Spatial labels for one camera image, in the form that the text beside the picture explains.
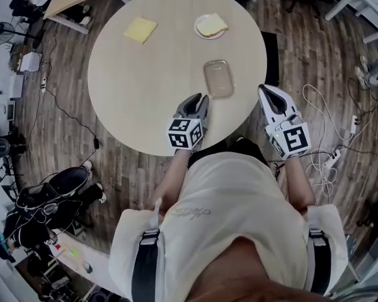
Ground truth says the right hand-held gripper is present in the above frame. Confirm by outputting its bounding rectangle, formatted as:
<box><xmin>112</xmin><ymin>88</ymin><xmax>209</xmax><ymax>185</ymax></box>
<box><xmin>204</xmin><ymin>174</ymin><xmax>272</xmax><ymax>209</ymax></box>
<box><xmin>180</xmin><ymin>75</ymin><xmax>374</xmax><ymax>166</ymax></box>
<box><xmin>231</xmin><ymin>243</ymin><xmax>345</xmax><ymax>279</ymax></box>
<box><xmin>258</xmin><ymin>84</ymin><xmax>312</xmax><ymax>161</ymax></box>

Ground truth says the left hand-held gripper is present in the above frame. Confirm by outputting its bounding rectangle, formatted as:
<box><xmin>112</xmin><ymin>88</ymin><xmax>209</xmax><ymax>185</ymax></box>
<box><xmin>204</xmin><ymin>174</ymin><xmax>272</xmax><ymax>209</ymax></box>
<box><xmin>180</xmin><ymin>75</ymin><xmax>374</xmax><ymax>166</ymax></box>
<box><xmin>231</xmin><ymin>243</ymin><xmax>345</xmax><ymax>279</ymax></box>
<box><xmin>167</xmin><ymin>93</ymin><xmax>210</xmax><ymax>153</ymax></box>

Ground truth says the person's right forearm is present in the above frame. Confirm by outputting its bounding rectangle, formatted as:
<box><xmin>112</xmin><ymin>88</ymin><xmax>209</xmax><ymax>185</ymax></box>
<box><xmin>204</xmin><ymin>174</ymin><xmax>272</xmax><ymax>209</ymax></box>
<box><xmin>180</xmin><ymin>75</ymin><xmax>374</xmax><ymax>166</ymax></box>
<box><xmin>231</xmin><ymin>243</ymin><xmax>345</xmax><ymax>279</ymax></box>
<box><xmin>283</xmin><ymin>155</ymin><xmax>318</xmax><ymax>215</ymax></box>

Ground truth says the person's left forearm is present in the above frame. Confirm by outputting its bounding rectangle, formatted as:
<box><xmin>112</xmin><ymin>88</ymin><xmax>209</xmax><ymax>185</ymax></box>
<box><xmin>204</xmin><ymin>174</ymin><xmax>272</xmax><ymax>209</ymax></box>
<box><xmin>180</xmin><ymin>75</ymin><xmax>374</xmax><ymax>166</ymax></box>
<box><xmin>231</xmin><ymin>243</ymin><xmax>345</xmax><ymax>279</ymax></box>
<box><xmin>144</xmin><ymin>148</ymin><xmax>192</xmax><ymax>215</ymax></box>

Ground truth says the clear plastic container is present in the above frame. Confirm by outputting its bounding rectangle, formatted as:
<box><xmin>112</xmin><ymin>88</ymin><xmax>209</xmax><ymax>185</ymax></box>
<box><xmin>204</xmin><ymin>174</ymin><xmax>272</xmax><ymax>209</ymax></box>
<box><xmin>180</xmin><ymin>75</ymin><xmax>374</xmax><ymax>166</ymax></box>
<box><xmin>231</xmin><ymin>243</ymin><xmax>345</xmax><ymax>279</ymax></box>
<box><xmin>202</xmin><ymin>59</ymin><xmax>236</xmax><ymax>99</ymax></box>

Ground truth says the round wooden table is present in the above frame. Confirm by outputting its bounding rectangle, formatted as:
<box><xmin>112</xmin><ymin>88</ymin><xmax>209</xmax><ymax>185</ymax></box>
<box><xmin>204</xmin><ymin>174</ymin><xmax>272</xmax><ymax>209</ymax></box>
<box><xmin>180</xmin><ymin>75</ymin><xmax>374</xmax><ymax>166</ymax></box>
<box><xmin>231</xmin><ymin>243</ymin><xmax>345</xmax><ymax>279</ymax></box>
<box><xmin>87</xmin><ymin>0</ymin><xmax>268</xmax><ymax>157</ymax></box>

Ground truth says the small white plate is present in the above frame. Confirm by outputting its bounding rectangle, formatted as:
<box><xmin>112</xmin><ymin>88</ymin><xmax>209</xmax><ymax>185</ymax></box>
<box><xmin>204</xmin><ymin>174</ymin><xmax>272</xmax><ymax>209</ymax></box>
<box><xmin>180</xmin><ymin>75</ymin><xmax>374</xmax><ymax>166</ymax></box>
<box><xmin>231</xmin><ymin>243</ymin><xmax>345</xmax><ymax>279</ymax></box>
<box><xmin>193</xmin><ymin>14</ymin><xmax>226</xmax><ymax>40</ymax></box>

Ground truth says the white power strip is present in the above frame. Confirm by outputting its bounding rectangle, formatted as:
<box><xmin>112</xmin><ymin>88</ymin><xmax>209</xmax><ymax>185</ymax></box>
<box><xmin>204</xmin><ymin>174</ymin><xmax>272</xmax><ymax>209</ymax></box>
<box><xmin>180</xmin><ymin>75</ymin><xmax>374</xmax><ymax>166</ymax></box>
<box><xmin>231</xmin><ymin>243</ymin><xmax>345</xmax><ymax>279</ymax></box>
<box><xmin>323</xmin><ymin>149</ymin><xmax>343</xmax><ymax>169</ymax></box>

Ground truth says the white bread slice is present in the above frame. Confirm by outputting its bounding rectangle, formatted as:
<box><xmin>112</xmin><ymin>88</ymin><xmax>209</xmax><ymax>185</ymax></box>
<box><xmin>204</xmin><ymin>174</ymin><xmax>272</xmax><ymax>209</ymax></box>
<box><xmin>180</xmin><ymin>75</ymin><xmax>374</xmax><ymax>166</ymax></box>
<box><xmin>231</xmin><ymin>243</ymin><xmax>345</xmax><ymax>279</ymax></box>
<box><xmin>196</xmin><ymin>13</ymin><xmax>229</xmax><ymax>38</ymax></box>

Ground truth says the yellow cheese slice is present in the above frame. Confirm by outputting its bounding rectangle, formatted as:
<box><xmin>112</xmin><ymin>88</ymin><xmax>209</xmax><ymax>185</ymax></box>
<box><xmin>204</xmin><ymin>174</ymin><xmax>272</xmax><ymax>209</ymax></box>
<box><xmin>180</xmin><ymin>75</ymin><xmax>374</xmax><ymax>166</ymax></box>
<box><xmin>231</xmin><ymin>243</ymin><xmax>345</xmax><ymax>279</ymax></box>
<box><xmin>123</xmin><ymin>16</ymin><xmax>159</xmax><ymax>45</ymax></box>

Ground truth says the person's beige shirt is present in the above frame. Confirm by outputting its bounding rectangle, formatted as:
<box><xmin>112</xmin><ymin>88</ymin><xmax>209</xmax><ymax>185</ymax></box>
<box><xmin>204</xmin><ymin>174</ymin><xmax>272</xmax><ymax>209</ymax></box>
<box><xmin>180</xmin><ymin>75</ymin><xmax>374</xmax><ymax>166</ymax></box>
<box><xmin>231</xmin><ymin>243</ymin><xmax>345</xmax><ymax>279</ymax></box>
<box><xmin>108</xmin><ymin>151</ymin><xmax>349</xmax><ymax>301</ymax></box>

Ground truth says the white desk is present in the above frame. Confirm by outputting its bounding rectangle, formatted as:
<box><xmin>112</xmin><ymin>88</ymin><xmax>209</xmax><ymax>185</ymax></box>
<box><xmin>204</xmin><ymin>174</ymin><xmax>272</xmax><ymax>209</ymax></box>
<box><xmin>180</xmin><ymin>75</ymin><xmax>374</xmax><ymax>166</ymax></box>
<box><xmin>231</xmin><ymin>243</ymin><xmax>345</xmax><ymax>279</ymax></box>
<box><xmin>324</xmin><ymin>0</ymin><xmax>378</xmax><ymax>45</ymax></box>

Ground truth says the black standing fan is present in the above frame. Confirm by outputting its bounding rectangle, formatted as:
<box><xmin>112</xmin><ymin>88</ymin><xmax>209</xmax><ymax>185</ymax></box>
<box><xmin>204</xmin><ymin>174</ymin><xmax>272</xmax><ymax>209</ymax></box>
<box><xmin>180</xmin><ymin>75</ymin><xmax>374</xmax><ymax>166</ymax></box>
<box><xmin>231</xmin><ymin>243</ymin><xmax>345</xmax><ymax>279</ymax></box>
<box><xmin>0</xmin><ymin>21</ymin><xmax>45</xmax><ymax>50</ymax></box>

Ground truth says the white cable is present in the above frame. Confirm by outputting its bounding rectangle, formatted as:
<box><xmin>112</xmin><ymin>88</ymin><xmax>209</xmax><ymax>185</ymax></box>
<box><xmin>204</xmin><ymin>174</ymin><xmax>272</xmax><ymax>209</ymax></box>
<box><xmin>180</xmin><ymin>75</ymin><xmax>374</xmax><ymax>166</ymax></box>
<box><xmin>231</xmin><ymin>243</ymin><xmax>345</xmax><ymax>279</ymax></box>
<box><xmin>302</xmin><ymin>84</ymin><xmax>363</xmax><ymax>204</ymax></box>

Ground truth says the black floor cable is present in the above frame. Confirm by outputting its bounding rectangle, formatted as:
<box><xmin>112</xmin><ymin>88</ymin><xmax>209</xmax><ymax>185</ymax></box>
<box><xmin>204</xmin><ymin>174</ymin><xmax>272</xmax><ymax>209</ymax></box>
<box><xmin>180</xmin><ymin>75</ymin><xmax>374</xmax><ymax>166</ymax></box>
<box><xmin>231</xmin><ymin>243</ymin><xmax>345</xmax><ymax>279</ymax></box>
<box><xmin>39</xmin><ymin>60</ymin><xmax>100</xmax><ymax>150</ymax></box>

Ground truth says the black left shoulder strap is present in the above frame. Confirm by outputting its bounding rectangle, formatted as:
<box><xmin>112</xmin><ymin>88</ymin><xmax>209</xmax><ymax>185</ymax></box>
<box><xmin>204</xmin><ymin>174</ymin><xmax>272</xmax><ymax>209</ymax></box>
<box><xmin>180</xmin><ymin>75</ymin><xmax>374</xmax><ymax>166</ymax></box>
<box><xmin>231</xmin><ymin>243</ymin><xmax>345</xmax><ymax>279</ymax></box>
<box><xmin>130</xmin><ymin>228</ymin><xmax>161</xmax><ymax>301</ymax></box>

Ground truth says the black shoulder strap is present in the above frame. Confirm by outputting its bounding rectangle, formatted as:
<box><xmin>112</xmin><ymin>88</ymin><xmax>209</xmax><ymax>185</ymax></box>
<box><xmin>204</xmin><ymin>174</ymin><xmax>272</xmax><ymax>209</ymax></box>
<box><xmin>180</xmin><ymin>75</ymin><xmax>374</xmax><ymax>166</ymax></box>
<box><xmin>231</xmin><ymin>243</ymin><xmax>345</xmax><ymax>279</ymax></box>
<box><xmin>130</xmin><ymin>228</ymin><xmax>161</xmax><ymax>301</ymax></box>
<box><xmin>307</xmin><ymin>227</ymin><xmax>332</xmax><ymax>295</ymax></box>

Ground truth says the black right shoulder strap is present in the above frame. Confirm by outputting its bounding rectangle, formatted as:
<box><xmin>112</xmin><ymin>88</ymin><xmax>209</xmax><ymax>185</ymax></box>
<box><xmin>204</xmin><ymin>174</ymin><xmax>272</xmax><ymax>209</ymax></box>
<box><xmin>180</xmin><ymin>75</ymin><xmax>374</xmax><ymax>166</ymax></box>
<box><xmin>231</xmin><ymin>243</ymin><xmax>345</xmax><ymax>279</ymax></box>
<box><xmin>307</xmin><ymin>227</ymin><xmax>332</xmax><ymax>295</ymax></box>

